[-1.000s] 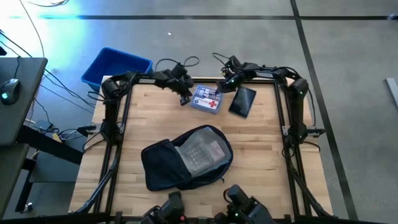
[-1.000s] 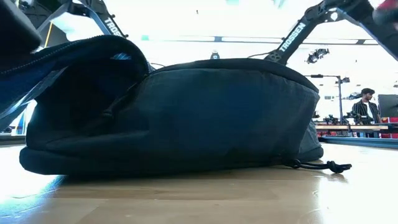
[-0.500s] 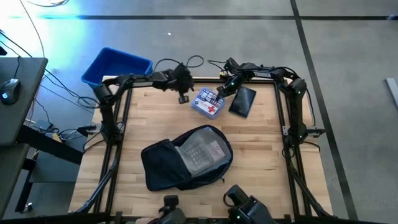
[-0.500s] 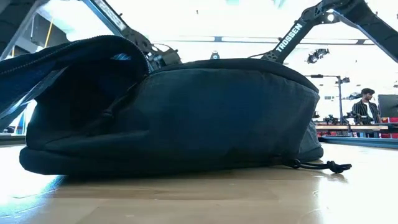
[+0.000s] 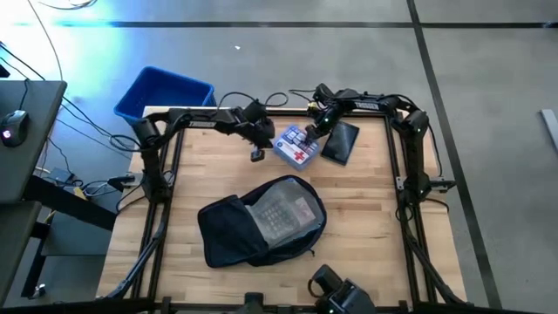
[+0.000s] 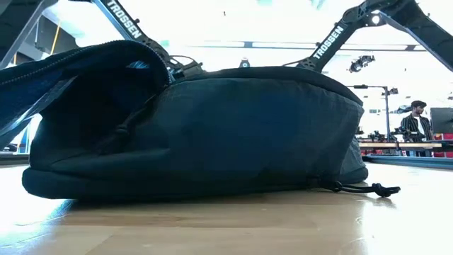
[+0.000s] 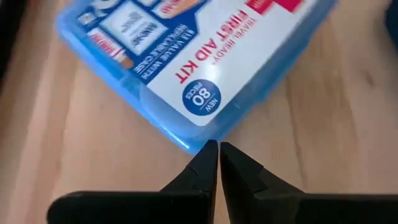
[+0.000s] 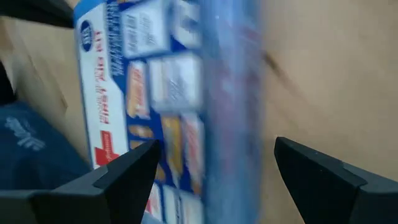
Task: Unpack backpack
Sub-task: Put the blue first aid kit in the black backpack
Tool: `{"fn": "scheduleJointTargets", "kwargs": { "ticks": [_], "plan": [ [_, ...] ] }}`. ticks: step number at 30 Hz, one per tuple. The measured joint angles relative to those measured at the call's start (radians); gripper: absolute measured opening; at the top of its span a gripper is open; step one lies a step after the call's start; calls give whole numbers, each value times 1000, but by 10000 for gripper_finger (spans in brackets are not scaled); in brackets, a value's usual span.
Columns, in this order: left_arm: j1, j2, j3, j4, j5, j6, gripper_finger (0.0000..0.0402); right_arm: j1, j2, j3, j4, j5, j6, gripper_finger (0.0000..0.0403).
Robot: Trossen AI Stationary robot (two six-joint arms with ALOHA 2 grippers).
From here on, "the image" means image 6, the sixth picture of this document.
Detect dark blue backpack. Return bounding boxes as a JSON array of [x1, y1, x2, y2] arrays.
[[0, 39, 401, 203]]

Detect long ceiling light bar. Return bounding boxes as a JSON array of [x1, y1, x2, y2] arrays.
[[187, 40, 428, 52]]

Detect black ceiling spotlight cluster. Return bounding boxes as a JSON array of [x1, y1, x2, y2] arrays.
[[348, 55, 377, 74]]

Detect black background robot arms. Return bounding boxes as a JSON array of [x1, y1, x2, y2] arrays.
[[355, 126, 425, 143]]

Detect wooden background table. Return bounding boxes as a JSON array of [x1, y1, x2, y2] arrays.
[[359, 142, 443, 149]]

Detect person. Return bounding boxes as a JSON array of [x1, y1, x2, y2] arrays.
[[400, 100, 435, 157]]

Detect black monitor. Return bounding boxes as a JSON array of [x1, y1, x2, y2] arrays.
[[429, 107, 453, 135]]

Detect red crate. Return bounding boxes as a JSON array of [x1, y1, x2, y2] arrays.
[[432, 133, 453, 159]]

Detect black background rig frame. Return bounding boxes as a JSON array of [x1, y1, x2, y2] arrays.
[[348, 84, 400, 143]]

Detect black aluminium table frame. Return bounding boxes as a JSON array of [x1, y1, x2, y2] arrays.
[[0, 152, 31, 166]]

